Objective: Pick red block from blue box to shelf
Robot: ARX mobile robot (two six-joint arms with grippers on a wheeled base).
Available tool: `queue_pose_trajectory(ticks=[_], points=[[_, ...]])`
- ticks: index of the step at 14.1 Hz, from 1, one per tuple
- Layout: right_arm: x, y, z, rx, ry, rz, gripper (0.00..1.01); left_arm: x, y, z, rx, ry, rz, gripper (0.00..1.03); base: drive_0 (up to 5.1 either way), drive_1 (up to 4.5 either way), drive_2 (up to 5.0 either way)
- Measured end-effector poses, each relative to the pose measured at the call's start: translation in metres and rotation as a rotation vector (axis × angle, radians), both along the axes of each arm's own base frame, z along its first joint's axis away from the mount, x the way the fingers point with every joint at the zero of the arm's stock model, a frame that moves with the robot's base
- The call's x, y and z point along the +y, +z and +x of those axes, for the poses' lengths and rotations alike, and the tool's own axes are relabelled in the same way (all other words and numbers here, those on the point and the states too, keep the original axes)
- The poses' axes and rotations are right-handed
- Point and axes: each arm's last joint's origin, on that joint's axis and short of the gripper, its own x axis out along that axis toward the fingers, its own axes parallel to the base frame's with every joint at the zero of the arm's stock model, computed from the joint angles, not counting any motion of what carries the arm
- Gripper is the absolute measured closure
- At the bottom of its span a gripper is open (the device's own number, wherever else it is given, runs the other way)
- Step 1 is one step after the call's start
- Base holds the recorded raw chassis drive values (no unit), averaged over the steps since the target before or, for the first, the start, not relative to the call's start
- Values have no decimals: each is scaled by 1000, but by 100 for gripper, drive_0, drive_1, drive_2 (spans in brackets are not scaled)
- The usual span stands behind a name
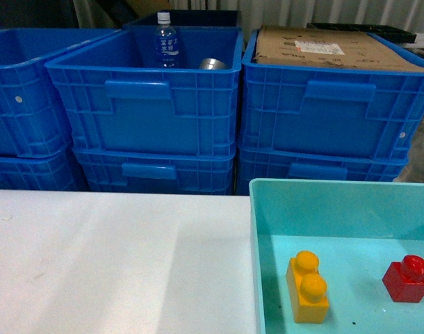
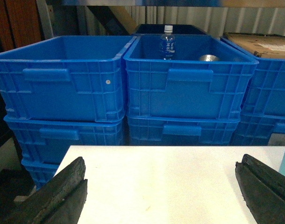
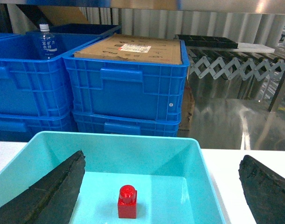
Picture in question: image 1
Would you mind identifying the black tray in background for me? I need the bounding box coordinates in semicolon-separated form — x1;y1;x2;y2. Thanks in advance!
307;22;417;44

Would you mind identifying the brown cardboard box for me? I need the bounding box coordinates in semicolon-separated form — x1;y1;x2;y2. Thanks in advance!
254;26;424;73

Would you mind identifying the clear water bottle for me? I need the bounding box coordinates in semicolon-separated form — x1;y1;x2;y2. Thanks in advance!
154;11;179;68

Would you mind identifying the silver metal can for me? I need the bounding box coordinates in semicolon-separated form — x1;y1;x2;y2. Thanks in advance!
199;58;228;70

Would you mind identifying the blue crate bottom left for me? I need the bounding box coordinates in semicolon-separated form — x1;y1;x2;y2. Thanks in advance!
0;144;89;191

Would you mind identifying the blue crate top left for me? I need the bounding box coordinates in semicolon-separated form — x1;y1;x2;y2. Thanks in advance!
0;28;115;158

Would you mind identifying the blue crate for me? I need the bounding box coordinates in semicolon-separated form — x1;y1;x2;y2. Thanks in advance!
235;147;408;196
45;26;243;158
0;28;115;158
0;144;89;191
238;33;424;160
73;147;234;195

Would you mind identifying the yellow two-stud toy block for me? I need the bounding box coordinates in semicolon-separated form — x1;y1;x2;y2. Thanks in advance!
285;250;329;324

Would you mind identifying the blue crate top right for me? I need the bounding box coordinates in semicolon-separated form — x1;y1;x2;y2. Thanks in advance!
238;33;424;160

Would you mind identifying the red one-stud toy block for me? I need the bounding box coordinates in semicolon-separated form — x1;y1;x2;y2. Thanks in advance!
382;255;424;303

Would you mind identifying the blue crate top middle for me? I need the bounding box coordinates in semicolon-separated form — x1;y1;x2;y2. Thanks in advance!
45;26;243;158

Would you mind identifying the teal plastic tray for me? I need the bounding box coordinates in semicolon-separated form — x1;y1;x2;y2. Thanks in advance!
250;179;424;333

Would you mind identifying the blue crate bottom middle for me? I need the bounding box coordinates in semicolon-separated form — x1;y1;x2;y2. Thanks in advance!
73;147;234;195

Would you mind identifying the blue crate bottom right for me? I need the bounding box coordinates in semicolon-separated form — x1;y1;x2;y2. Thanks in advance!
235;147;408;196

